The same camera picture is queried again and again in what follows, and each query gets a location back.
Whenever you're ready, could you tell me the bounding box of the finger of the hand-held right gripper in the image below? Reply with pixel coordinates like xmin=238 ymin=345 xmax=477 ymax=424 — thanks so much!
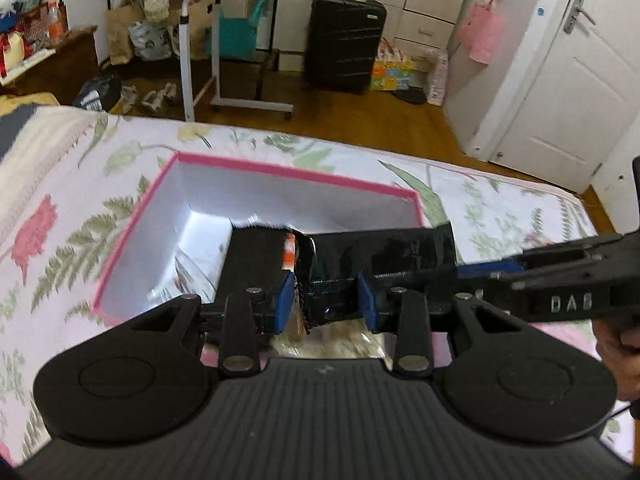
xmin=425 ymin=279 xmax=532 ymax=320
xmin=456 ymin=233 xmax=627 ymax=282

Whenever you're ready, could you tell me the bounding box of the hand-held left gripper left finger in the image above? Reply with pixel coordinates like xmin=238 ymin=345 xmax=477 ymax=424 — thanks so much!
xmin=131 ymin=271 xmax=297 ymax=380

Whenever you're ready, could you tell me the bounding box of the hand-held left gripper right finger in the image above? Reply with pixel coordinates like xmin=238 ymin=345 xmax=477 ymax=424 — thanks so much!
xmin=356 ymin=271 xmax=522 ymax=378

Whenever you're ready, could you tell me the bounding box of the clear snack packet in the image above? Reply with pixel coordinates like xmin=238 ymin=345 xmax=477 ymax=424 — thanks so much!
xmin=282 ymin=234 xmax=302 ymax=272

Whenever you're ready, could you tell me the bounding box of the pink cardboard box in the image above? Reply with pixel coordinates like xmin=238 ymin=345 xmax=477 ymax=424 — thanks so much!
xmin=91 ymin=152 xmax=427 ymax=332

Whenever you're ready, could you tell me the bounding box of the person's right hand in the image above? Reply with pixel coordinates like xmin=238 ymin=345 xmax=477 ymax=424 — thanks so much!
xmin=594 ymin=317 xmax=640 ymax=403

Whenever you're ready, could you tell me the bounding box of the white patterned packet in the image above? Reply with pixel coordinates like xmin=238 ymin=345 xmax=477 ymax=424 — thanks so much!
xmin=425 ymin=49 xmax=450 ymax=107

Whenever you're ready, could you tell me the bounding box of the white door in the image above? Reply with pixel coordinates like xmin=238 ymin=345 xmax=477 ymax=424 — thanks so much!
xmin=487 ymin=0 xmax=640 ymax=196

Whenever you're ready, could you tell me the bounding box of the colourful cartoon box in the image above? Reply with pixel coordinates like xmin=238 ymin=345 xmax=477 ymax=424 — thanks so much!
xmin=369 ymin=40 xmax=417 ymax=94

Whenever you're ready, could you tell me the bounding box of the pink paper bag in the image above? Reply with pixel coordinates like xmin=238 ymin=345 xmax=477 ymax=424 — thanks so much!
xmin=454 ymin=0 xmax=505 ymax=66

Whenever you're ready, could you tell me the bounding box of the floral bedsheet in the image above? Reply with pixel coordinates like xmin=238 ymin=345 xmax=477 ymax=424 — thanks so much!
xmin=0 ymin=105 xmax=640 ymax=466

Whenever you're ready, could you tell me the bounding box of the black suitcase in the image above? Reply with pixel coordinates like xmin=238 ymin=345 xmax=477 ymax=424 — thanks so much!
xmin=305 ymin=0 xmax=389 ymax=97

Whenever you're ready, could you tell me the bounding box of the teal bag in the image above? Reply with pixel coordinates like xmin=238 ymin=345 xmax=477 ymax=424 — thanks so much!
xmin=217 ymin=0 xmax=267 ymax=64

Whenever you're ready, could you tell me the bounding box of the white wardrobe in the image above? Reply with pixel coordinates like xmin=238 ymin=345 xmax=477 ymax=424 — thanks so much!
xmin=280 ymin=0 xmax=477 ymax=75

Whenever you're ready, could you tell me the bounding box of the black plastic bag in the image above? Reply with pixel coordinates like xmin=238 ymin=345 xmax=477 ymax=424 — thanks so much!
xmin=72 ymin=72 xmax=124 ymax=112

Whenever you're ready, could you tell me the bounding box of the grey yellow quilt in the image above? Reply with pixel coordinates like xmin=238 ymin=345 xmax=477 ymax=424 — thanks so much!
xmin=0 ymin=92 xmax=109 ymax=182

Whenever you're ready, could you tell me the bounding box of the white plastic bag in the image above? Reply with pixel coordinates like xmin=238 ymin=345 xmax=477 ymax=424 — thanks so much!
xmin=127 ymin=17 xmax=174 ymax=62

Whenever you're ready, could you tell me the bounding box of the brown paper bag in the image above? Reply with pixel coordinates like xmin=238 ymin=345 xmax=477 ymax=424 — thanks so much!
xmin=106 ymin=0 xmax=147 ymax=66

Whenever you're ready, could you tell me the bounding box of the wooden nightstand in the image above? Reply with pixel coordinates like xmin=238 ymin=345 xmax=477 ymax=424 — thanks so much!
xmin=0 ymin=25 xmax=102 ymax=107

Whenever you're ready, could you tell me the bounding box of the red and white bag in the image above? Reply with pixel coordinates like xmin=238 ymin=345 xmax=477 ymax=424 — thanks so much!
xmin=0 ymin=30 xmax=27 ymax=79

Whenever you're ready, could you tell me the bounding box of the metal door handle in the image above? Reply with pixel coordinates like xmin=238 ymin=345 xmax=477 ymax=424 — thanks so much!
xmin=564 ymin=0 xmax=597 ymax=36

